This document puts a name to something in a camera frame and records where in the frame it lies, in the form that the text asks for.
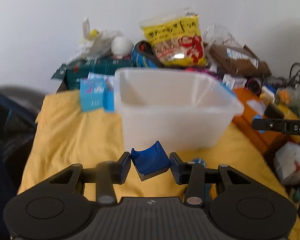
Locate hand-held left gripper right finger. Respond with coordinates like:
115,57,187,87
169,152,251,206

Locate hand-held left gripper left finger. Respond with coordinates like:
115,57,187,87
49,151,132,205

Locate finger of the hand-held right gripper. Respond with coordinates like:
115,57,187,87
252,114,288,134

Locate blue curved toy block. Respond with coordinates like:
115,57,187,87
130,140,172,182

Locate white plastic bin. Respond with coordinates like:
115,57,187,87
114,67,245,152

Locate orange box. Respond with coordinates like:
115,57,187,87
231,87,292,154

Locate green mesh bag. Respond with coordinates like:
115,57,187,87
275,84,300,121

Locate white paper bag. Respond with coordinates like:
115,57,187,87
273,141,300,186

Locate purple round gadget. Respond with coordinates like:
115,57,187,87
247,77,265,95

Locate small white carton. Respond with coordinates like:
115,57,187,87
222,74,248,88

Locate yellow blanket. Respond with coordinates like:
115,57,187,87
17,89,300,240

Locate brown packet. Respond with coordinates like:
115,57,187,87
209,43,272,78

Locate light blue cardboard box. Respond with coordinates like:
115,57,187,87
79,72,115,113

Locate dark teal box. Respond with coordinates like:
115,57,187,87
51,56,135,91

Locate black red gadget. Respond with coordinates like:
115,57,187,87
133,40,166,68

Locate dark blue chair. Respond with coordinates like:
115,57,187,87
0,84,38,240

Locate white ball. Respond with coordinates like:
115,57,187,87
111,36,135,57

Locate yellow red snack bag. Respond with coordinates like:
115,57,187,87
139,7,208,67

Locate white plastic bag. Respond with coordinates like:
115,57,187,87
69,17,122,63

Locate black cables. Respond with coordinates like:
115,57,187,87
288,62,300,87

